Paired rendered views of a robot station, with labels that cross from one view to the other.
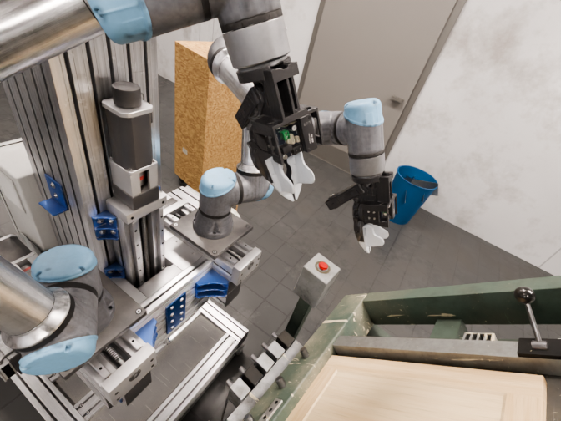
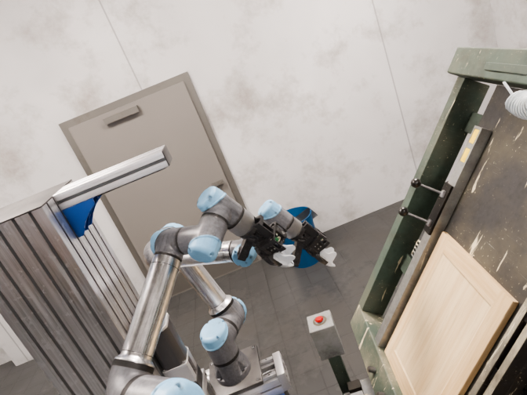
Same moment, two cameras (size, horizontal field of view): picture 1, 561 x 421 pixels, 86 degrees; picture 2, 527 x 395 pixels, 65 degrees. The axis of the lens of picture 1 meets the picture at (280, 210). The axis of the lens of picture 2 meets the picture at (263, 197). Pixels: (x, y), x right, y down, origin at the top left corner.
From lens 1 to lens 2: 0.81 m
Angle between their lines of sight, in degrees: 27
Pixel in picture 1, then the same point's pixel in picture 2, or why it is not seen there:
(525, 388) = (443, 242)
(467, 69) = (241, 126)
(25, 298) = not seen: outside the picture
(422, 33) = (189, 132)
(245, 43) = (244, 224)
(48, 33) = (169, 290)
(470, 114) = (274, 147)
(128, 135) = (171, 339)
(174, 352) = not seen: outside the picture
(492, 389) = (438, 257)
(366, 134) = (281, 216)
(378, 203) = (314, 237)
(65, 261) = not seen: outside the picture
